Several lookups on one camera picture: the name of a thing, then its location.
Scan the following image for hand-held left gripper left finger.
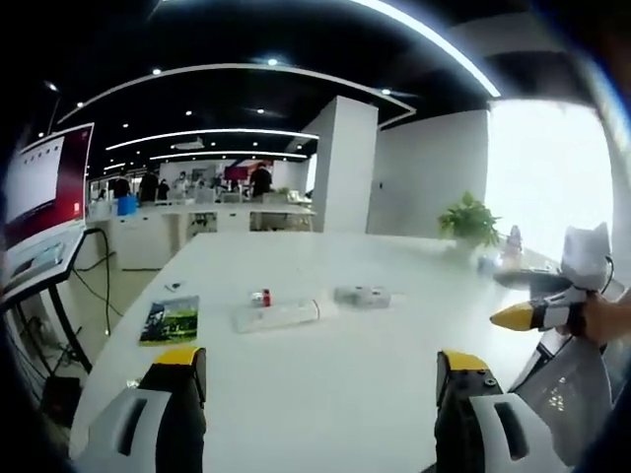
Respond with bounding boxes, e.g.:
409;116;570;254
73;346;208;473

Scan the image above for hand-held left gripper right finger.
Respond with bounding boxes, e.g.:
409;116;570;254
435;349;569;473

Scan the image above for person's right hand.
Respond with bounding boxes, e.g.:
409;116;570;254
580;288;631;347

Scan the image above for black round tray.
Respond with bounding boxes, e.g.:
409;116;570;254
492;269;574;293

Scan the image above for small grey figurine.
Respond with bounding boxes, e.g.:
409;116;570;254
499;224;525;270

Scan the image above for silver plastic bag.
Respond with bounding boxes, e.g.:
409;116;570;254
511;333;615;467

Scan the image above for green picture booklet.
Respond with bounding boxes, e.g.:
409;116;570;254
138;295;201;347

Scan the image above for green potted plant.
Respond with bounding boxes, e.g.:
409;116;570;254
437;191;503;250

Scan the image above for long white office desk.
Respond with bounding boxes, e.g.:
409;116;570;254
87;200;317;271

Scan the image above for white keyboard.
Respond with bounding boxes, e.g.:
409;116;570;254
8;240;69;278

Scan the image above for large computer monitor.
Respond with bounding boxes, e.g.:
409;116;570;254
1;122;97;249

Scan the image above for black floor cable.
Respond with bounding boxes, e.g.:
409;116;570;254
72;228;125;317

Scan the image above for black frame monitor stand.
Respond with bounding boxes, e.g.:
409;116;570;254
0;228;101;376

